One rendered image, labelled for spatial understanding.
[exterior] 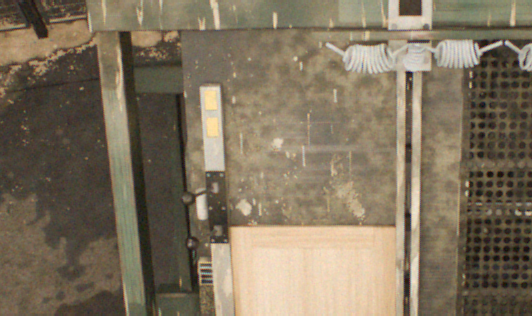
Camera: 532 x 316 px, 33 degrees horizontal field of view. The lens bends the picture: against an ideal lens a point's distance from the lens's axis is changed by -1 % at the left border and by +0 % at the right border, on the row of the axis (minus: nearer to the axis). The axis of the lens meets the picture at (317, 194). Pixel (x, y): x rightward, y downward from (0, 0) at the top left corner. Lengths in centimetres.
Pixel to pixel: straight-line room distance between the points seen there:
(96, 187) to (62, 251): 34
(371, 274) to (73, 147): 223
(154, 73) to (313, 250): 62
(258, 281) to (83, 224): 176
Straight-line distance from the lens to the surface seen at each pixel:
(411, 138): 224
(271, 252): 240
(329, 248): 238
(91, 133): 434
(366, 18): 212
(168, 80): 235
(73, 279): 397
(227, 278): 242
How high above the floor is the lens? 339
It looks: 59 degrees down
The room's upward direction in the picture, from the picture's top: 7 degrees counter-clockwise
